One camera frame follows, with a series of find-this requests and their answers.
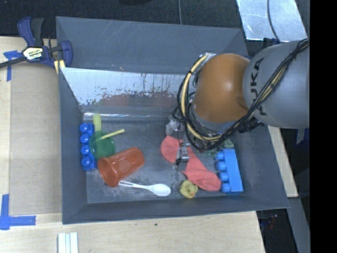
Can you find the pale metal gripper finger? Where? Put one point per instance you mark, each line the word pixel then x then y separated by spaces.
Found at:
pixel 186 155
pixel 179 157

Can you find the red-pink cloth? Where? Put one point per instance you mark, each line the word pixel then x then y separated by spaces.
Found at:
pixel 201 175

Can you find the yellow rubber duck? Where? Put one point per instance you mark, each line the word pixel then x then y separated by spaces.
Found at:
pixel 188 188

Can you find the white plastic spoon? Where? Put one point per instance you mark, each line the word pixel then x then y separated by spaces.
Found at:
pixel 159 189

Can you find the light blue studded toy brick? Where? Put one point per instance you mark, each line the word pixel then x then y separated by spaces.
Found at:
pixel 233 171

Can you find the orange clear plastic cup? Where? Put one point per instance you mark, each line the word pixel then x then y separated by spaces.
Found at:
pixel 119 165

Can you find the yellow drinking straw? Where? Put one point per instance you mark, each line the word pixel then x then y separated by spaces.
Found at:
pixel 113 134

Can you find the green plastic cup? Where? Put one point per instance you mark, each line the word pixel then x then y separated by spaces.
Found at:
pixel 104 147

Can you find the pale green plastic stick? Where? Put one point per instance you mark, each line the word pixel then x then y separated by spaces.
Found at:
pixel 97 121

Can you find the grey metal bin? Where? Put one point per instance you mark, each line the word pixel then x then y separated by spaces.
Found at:
pixel 147 49

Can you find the dark blue studded toy brick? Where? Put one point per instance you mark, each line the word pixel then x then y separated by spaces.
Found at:
pixel 85 150

